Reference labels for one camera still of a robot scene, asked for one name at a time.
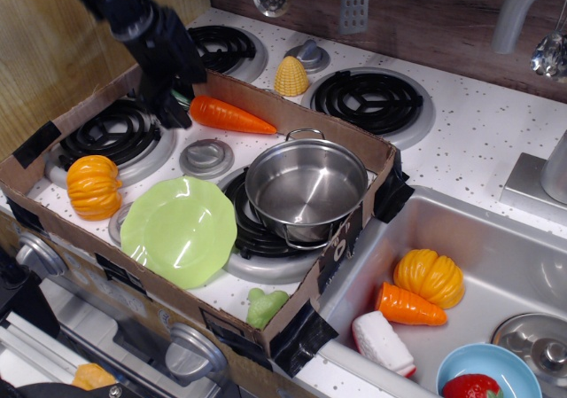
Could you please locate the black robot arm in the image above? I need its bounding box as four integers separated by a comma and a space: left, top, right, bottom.
81, 0, 207, 129

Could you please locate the red toy strawberry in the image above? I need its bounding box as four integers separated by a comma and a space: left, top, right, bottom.
441, 373, 504, 398

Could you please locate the silver pot lid in sink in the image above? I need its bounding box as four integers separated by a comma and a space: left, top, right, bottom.
491, 313, 566, 397

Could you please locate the silver oven knob right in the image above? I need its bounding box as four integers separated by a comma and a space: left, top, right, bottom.
165, 323, 228, 386

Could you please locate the black burner back right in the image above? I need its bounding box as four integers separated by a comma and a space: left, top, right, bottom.
301, 67, 436, 150

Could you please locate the silver oven knob left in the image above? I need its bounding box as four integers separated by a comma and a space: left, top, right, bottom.
16, 232, 67, 279

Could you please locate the orange toy pumpkin on stove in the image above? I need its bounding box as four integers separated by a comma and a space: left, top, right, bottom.
66, 155, 122, 221

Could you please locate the green toy broccoli piece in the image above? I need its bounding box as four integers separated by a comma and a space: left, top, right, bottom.
246, 288, 289, 330

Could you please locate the orange toy pumpkin in sink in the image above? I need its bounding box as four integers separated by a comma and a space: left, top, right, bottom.
393, 249, 465, 309

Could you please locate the orange toy carrot green top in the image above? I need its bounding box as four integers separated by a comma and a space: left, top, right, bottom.
172, 91, 277, 135

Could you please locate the silver stove knob back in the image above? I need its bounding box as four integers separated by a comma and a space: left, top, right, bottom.
285, 39, 330, 74

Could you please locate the light green plastic plate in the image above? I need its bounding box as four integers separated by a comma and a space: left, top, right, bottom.
120, 176, 237, 289

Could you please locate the stainless steel pot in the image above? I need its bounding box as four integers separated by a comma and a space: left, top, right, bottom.
245, 129, 369, 250

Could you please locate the silver stove knob centre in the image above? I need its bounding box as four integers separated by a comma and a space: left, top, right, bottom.
179, 139, 235, 180

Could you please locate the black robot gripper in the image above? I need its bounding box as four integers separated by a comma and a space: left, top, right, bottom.
121, 5, 207, 129

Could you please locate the yellow toy corn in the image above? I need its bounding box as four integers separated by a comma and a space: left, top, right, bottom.
274, 56, 309, 97

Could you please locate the orange toy under counter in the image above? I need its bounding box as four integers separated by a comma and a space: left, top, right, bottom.
71, 363, 116, 391

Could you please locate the light blue bowl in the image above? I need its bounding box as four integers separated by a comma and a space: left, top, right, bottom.
436, 343, 542, 397

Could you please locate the silver sink faucet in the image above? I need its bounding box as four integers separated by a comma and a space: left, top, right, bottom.
491, 0, 566, 224

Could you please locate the black burner back left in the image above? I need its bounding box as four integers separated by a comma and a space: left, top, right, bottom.
188, 26, 268, 83

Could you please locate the silver oven knob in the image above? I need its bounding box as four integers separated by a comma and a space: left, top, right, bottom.
165, 323, 228, 386
16, 232, 67, 279

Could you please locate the orange toy carrot in sink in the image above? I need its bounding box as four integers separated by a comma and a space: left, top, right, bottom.
375, 282, 447, 326

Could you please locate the white red toy cake slice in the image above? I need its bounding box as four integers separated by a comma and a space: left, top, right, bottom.
351, 311, 416, 378

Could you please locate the black burner front right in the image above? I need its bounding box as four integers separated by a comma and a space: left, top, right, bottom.
218, 168, 321, 285

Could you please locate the brown cardboard fence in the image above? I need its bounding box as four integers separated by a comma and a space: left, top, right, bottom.
1, 66, 400, 376

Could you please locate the hanging grey toy spatula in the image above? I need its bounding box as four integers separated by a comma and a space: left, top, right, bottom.
338, 0, 369, 35

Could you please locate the silver stove knob under plate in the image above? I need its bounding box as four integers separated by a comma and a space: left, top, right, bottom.
107, 203, 132, 247

